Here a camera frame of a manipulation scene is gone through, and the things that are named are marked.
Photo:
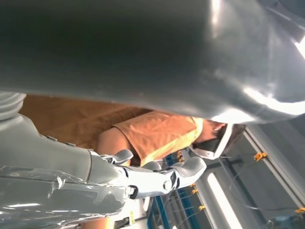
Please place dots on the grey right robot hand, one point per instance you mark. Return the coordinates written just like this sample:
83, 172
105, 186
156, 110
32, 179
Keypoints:
47, 177

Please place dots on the blue metal shelf rack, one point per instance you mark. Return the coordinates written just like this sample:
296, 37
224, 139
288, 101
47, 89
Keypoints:
157, 211

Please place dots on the person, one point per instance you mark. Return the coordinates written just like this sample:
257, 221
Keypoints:
154, 136

